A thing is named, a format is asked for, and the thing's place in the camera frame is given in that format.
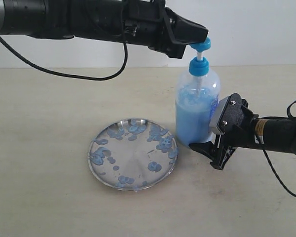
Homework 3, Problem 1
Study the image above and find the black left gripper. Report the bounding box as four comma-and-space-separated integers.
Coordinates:
122, 0, 209, 59

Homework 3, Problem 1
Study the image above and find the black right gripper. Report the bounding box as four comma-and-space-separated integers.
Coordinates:
189, 98, 258, 170

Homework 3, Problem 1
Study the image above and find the blue pump dispenser bottle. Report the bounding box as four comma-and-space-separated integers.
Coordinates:
175, 38, 221, 147

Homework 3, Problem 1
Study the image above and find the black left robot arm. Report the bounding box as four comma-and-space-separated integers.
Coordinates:
0, 0, 208, 59

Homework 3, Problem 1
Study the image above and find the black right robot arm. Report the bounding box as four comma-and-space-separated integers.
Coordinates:
189, 93, 296, 170

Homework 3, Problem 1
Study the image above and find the round steel plate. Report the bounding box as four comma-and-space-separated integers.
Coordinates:
87, 118, 179, 192

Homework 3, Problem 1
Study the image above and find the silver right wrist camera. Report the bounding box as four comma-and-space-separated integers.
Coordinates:
209, 93, 242, 135

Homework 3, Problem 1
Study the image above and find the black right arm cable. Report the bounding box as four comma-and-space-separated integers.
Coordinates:
261, 97, 296, 198

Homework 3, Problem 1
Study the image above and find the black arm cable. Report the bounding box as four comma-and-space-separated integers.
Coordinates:
0, 29, 129, 81
261, 97, 296, 198

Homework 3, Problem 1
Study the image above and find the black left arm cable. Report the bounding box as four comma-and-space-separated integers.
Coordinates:
0, 29, 129, 81

